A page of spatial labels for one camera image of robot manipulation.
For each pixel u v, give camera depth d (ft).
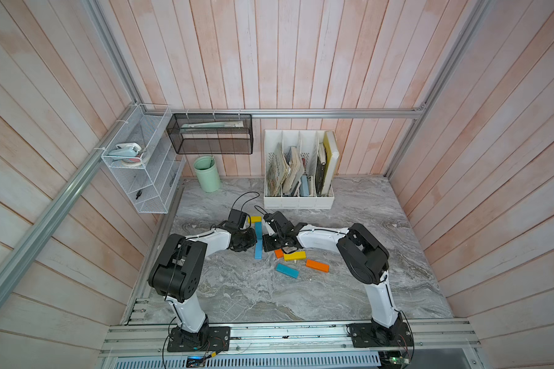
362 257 1.75
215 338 2.40
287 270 2.91
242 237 2.70
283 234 2.50
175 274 1.59
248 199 2.89
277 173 3.31
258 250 3.03
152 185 2.55
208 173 3.50
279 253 2.88
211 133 3.41
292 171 3.31
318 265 2.96
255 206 3.61
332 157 3.04
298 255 3.05
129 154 2.24
